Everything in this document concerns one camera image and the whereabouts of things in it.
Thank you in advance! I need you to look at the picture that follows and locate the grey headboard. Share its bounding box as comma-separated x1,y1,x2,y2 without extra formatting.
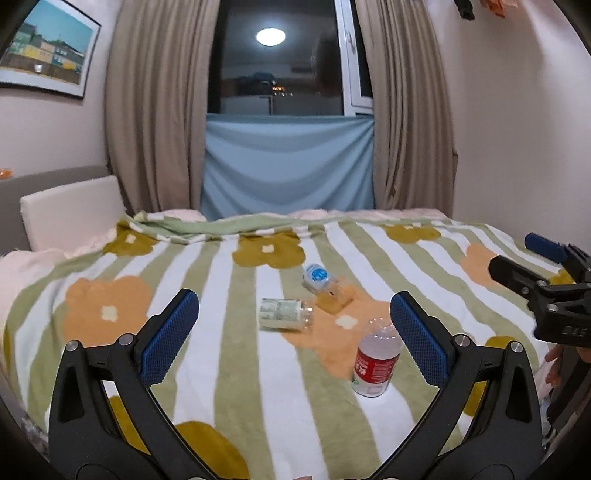
1,166,117,255

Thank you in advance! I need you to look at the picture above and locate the blue window cloth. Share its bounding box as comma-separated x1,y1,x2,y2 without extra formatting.
193,114,375,220

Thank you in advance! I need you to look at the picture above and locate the person's hand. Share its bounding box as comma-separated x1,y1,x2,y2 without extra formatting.
545,344,591,387

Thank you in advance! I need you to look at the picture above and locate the white pillow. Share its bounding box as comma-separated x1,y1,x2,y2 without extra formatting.
20,175,125,251

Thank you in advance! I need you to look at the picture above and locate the right beige curtain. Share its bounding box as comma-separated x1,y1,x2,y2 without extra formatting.
355,1,458,215

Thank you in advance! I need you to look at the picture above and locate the window with white frame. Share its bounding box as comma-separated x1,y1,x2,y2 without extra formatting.
207,0,374,116

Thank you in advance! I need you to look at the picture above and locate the green striped floral blanket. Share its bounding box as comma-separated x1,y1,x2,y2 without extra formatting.
0,209,578,480

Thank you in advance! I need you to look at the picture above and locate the beige curtain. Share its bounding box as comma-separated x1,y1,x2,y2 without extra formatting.
104,1,219,212
355,1,458,215

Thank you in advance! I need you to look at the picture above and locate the red label plastic bottle cup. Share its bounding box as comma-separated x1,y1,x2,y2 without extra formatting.
352,317,403,398

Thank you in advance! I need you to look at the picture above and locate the framed city painting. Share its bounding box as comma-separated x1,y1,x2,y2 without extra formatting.
1,0,101,99

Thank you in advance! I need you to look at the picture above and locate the left beige curtain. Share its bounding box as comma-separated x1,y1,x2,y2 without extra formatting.
104,1,219,212

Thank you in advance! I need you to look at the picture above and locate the blue white label bottle cup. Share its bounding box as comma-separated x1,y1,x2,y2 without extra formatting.
303,263,335,294

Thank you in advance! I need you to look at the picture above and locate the green label clear bottle cup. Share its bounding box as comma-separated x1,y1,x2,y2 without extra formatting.
257,298,314,331

